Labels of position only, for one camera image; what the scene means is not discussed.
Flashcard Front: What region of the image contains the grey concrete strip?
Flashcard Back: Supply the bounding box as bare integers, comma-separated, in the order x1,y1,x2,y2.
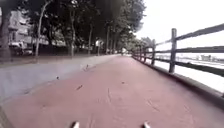
0,53,118,104

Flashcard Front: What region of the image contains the dark kerb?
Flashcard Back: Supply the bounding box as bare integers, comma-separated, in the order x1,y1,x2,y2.
131,55,224,108

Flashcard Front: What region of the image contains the red stone path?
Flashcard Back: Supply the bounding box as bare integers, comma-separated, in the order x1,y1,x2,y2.
1,54,224,128

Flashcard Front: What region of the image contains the pale building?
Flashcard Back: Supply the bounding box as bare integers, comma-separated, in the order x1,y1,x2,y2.
0,8,34,48

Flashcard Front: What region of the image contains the dark wooden fence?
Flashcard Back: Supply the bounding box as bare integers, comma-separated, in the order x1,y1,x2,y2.
131,23,224,78

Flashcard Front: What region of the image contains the grey water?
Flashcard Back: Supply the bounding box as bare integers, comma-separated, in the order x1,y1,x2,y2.
146,53,224,93

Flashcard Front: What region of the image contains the row of trees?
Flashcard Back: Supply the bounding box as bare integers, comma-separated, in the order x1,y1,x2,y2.
0,0,148,63

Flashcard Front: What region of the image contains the vehicle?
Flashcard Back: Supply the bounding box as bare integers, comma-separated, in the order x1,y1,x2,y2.
8,44,34,57

